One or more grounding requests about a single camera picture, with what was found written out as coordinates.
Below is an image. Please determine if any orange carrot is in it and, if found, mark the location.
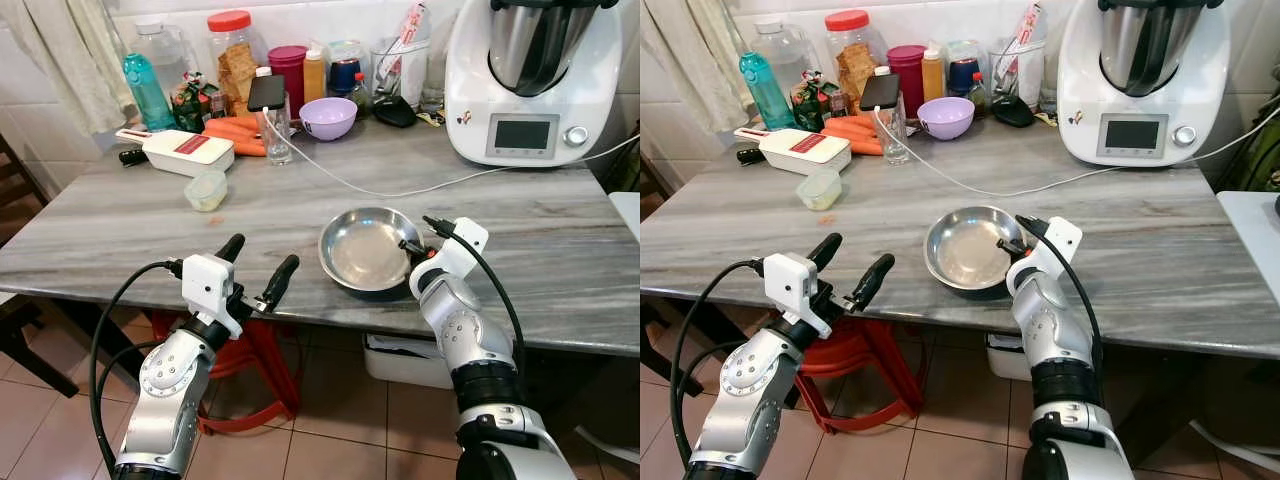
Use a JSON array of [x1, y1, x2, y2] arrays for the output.
[[824, 115, 883, 141], [204, 116, 264, 142], [820, 129, 887, 158], [200, 130, 268, 159]]

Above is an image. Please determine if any steel bowl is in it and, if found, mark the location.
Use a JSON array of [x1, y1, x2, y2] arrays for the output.
[[318, 206, 424, 293], [923, 205, 1027, 293]]

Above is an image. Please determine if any red plastic stool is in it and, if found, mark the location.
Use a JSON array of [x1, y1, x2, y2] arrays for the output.
[[149, 310, 302, 437], [790, 317, 927, 437]]

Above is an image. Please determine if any dark wooden chair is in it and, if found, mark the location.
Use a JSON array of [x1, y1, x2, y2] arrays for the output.
[[0, 135, 83, 400]]

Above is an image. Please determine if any maroon canister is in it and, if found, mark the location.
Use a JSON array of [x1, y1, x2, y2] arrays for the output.
[[267, 45, 309, 120], [886, 44, 929, 120]]

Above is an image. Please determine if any beige curtain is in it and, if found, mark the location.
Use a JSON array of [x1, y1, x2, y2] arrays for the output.
[[640, 0, 758, 138], [0, 0, 138, 138]]

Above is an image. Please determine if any teal water bottle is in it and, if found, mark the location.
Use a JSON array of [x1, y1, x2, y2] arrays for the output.
[[122, 52, 178, 133], [738, 52, 797, 132]]

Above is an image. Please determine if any white plastic box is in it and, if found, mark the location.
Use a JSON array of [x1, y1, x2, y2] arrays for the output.
[[362, 332, 457, 390], [984, 332, 1037, 382]]

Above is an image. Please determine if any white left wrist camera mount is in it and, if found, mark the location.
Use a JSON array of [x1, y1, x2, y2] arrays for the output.
[[762, 252, 830, 339], [182, 253, 247, 338]]

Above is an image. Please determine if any large clear plastic jar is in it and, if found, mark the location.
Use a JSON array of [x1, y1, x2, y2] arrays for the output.
[[749, 14, 814, 101], [132, 14, 198, 101]]

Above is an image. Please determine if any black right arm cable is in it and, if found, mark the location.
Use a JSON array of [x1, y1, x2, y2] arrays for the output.
[[1015, 213, 1106, 376], [421, 214, 529, 373]]

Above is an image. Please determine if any purple plastic bowl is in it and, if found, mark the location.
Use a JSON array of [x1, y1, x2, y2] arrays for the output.
[[298, 97, 359, 142], [916, 97, 977, 142]]

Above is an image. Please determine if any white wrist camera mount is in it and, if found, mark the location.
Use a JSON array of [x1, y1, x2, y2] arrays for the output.
[[182, 253, 247, 338], [432, 217, 491, 283], [762, 252, 830, 339], [1029, 216, 1085, 283]]

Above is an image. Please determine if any white floor cable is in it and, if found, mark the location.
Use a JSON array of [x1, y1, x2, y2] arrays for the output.
[[1188, 417, 1280, 474], [573, 424, 641, 467]]

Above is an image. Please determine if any white charging cable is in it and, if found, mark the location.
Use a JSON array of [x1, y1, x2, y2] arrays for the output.
[[874, 106, 1280, 199], [262, 108, 641, 199]]

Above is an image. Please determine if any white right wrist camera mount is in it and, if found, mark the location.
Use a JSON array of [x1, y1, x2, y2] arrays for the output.
[[1029, 216, 1085, 283], [432, 217, 491, 283]]

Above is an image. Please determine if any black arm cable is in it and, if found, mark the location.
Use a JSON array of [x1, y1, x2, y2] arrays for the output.
[[89, 257, 187, 473], [421, 214, 529, 373], [668, 257, 767, 471], [1015, 213, 1106, 376]]

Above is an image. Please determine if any dark green bag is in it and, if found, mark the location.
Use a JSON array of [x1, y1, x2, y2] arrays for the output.
[[607, 125, 641, 193], [1214, 100, 1280, 193]]

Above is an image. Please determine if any white kitchen cooking machine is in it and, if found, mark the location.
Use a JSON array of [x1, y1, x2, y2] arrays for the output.
[[444, 0, 627, 169], [1056, 0, 1232, 169]]

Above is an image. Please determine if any clear drinking glass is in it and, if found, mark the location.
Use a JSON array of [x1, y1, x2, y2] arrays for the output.
[[262, 96, 295, 167], [877, 96, 912, 167]]

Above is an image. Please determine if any orange bottle white cap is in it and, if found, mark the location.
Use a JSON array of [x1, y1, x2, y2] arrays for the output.
[[303, 46, 328, 105], [921, 46, 947, 104]]

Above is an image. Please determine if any black rounded object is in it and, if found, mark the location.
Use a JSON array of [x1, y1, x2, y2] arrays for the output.
[[992, 95, 1039, 129], [373, 95, 420, 129]]

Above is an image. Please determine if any black smartphone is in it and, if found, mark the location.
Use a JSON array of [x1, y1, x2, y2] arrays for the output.
[[247, 74, 287, 113], [859, 73, 901, 112]]

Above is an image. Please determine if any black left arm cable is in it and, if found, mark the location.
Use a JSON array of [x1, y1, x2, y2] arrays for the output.
[[668, 257, 767, 471], [89, 257, 187, 473]]

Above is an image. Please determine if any red lid snack jar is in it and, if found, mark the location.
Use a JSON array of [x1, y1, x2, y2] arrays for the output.
[[207, 10, 259, 117], [825, 9, 877, 115]]

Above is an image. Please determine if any blue lidded jar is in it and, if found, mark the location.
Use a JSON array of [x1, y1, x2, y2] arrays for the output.
[[945, 40, 987, 99], [327, 41, 368, 99]]

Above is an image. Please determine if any white mandoline slicer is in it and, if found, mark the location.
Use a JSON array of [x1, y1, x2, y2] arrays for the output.
[[734, 126, 854, 177], [114, 127, 236, 179]]

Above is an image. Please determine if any clear glass jar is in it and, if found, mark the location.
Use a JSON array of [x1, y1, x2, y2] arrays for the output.
[[371, 4, 432, 110], [989, 4, 1050, 110]]

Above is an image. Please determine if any white side table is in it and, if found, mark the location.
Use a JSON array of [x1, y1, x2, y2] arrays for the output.
[[1216, 189, 1280, 307], [609, 190, 641, 244]]

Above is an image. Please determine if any green snack packet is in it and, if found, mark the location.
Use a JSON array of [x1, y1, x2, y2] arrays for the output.
[[169, 71, 227, 134], [789, 71, 845, 134]]

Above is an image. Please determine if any small clear plastic container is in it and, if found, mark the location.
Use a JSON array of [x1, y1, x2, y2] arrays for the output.
[[184, 169, 229, 213], [796, 167, 844, 212]]

